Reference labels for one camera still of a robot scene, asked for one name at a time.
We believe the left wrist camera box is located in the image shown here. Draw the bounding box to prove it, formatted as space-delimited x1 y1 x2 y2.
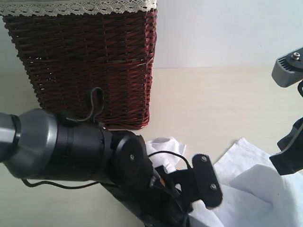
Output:
192 154 223 208

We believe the white lace cloth trim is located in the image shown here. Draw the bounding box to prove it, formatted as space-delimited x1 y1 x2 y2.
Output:
0 0 157 17

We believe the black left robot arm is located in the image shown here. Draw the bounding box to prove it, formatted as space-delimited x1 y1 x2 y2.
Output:
0 109 192 227

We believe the white t-shirt with red lettering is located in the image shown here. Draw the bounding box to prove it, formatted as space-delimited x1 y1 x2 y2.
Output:
144 136 303 227

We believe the dark red wicker basket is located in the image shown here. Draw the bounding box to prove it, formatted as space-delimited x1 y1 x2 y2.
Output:
2 9 157 130

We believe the thin black left cable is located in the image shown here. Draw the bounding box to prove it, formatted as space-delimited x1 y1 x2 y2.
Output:
21 87 190 190

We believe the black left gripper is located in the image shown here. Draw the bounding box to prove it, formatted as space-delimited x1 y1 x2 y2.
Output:
102 166 193 227

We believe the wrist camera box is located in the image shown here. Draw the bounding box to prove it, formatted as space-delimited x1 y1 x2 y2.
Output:
271 47 303 87
192 154 223 208

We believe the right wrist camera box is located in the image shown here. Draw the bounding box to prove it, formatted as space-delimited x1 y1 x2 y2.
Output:
271 47 303 87

